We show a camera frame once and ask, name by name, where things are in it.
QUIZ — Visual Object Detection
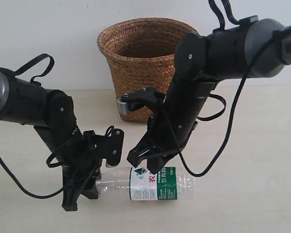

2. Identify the clear plastic water bottle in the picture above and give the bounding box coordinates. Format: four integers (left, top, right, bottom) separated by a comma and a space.
96, 166, 196, 201

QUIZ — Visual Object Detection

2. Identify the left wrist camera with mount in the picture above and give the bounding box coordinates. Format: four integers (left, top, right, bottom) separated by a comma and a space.
83, 125, 124, 168

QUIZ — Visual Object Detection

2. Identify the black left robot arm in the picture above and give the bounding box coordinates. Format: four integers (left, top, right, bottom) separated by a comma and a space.
0, 53, 101, 211

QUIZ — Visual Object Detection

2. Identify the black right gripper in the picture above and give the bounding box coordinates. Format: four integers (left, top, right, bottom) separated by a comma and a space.
127, 115, 184, 174

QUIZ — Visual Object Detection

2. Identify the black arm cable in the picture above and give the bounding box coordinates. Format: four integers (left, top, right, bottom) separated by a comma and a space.
0, 127, 99, 198
157, 29, 291, 176

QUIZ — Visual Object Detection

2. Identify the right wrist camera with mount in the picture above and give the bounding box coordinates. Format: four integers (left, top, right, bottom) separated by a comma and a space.
117, 87, 166, 115

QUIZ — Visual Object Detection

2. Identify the brown woven basket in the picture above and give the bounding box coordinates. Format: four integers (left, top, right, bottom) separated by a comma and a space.
97, 18, 199, 122

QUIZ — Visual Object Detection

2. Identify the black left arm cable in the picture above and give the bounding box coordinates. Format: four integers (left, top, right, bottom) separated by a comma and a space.
0, 127, 99, 198

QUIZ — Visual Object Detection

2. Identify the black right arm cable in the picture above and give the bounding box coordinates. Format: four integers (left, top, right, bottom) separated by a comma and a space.
157, 29, 291, 176

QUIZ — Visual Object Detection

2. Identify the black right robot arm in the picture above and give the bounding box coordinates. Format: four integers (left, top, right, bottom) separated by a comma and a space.
118, 0, 291, 173

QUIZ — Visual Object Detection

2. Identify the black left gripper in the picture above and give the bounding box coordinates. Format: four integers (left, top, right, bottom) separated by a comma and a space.
53, 130, 104, 211

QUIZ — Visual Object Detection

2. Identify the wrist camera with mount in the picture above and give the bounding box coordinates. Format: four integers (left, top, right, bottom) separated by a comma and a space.
83, 125, 124, 168
117, 87, 166, 115

